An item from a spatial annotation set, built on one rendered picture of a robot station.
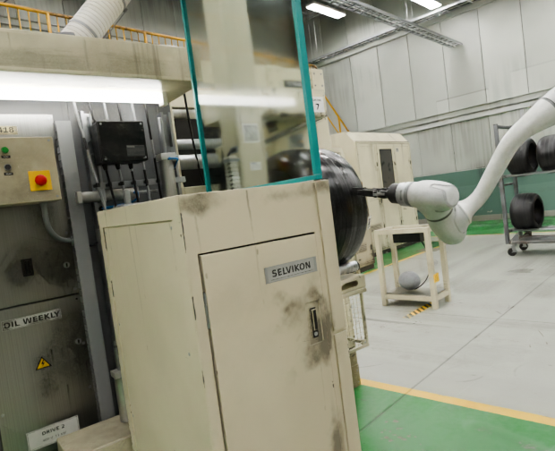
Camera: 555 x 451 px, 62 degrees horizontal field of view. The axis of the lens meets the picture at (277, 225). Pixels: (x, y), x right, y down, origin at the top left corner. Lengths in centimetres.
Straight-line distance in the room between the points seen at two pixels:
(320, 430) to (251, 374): 25
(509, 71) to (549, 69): 88
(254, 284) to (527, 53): 1275
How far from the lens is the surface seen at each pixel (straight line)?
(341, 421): 122
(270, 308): 101
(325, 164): 190
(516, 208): 737
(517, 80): 1344
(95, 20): 202
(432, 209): 164
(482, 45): 1386
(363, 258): 709
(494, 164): 174
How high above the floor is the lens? 123
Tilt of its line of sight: 3 degrees down
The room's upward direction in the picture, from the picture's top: 7 degrees counter-clockwise
